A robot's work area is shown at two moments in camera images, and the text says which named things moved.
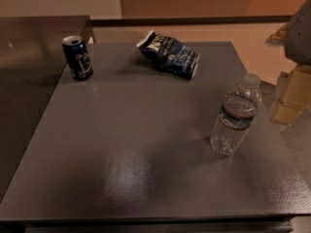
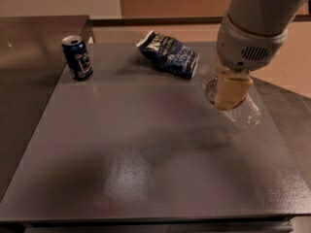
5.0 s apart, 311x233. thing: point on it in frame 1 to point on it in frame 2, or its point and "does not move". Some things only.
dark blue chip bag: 168,54 does not move
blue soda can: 77,55 does not move
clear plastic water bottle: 238,108 to 245,116
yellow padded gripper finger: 296,97 to 231,85
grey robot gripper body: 299,38 to 247,49
